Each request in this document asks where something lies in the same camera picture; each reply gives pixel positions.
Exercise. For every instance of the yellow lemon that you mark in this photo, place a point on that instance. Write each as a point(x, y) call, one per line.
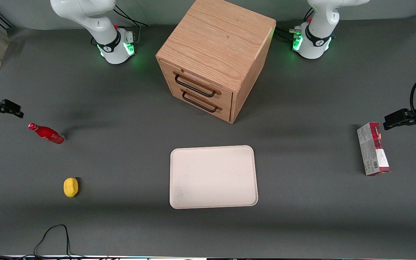
point(70, 187)

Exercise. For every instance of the grey and red carton box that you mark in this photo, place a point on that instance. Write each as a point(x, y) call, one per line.
point(373, 150)

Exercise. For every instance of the red coke bottle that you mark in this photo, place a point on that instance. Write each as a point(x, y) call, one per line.
point(49, 133)

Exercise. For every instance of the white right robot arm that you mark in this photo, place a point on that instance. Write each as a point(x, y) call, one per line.
point(92, 21)

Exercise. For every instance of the wooden drawer cabinet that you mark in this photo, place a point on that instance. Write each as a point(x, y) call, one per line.
point(219, 36)

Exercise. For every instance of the cream rectangular tray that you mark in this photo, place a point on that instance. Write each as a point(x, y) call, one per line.
point(213, 177)

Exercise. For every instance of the aluminium frame rail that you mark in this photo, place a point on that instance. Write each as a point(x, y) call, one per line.
point(2, 18)

